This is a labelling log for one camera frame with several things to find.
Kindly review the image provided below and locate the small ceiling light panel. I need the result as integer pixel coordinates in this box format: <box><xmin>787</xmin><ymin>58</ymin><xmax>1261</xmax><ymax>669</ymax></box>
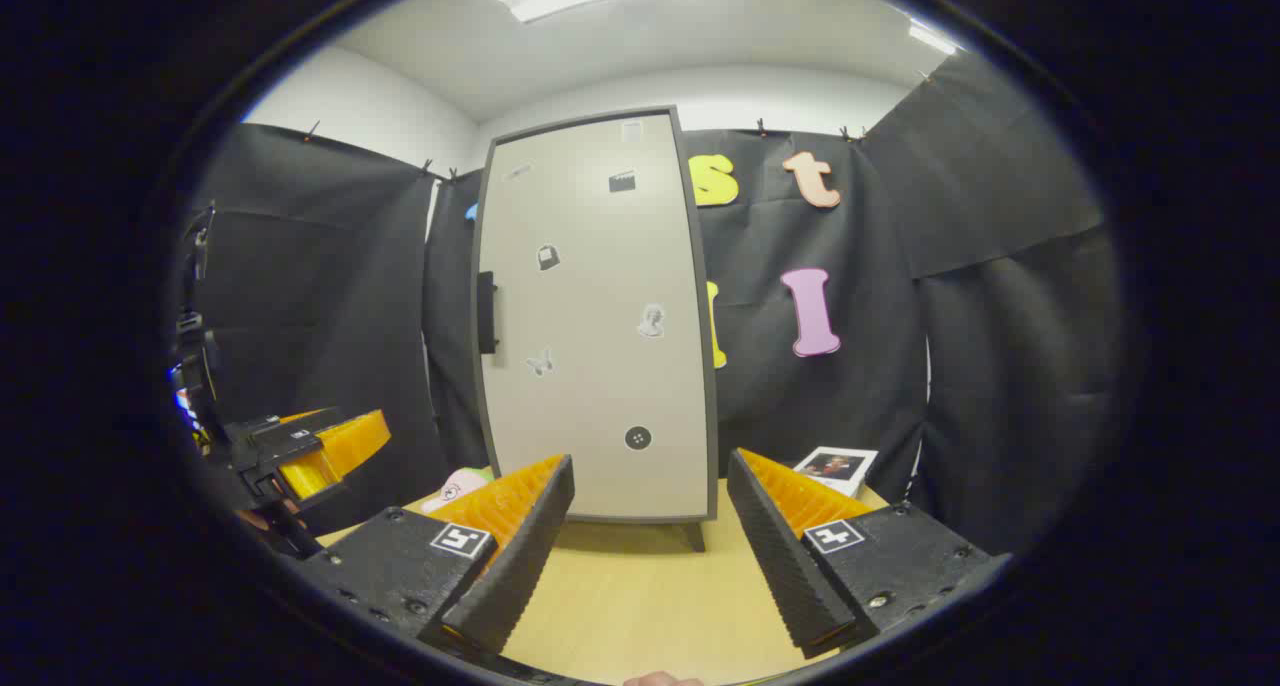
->
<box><xmin>908</xmin><ymin>21</ymin><xmax>961</xmax><ymax>57</ymax></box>

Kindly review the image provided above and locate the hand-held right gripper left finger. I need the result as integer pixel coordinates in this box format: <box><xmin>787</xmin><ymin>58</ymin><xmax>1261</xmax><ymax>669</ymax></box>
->
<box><xmin>300</xmin><ymin>454</ymin><xmax>576</xmax><ymax>655</ymax></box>

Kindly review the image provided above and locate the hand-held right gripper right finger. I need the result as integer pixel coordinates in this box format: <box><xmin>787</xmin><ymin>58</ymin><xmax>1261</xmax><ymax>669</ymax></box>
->
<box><xmin>727</xmin><ymin>448</ymin><xmax>1011</xmax><ymax>659</ymax></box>

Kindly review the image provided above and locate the light grey cabinet door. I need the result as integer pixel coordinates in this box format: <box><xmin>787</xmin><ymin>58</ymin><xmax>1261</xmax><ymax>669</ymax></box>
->
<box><xmin>470</xmin><ymin>106</ymin><xmax>719</xmax><ymax>523</ymax></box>

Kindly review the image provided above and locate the dark grey cabinet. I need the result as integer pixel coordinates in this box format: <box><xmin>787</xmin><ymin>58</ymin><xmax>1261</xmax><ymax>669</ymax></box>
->
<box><xmin>470</xmin><ymin>106</ymin><xmax>721</xmax><ymax>554</ymax></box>

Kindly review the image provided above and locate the black door handle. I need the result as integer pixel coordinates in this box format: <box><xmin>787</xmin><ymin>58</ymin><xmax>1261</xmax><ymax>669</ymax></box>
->
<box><xmin>477</xmin><ymin>271</ymin><xmax>500</xmax><ymax>355</ymax></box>

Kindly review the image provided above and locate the black backdrop cloth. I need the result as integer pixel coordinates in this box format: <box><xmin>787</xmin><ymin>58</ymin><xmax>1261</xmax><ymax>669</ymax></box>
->
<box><xmin>185</xmin><ymin>51</ymin><xmax>1126</xmax><ymax>557</ymax></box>

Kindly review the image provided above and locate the white book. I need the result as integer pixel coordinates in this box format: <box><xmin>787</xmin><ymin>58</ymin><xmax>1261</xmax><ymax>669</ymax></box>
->
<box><xmin>795</xmin><ymin>446</ymin><xmax>879</xmax><ymax>498</ymax></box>

